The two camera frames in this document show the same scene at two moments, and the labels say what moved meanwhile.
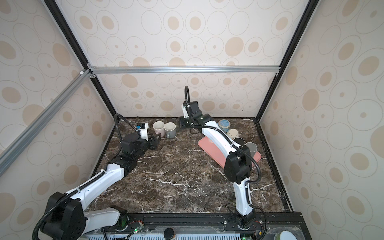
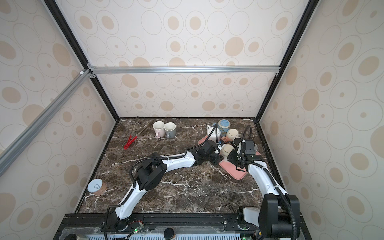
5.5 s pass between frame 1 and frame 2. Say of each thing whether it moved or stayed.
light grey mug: stayed
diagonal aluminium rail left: stayed
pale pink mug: stayed
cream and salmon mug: stayed
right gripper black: moved
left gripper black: moved
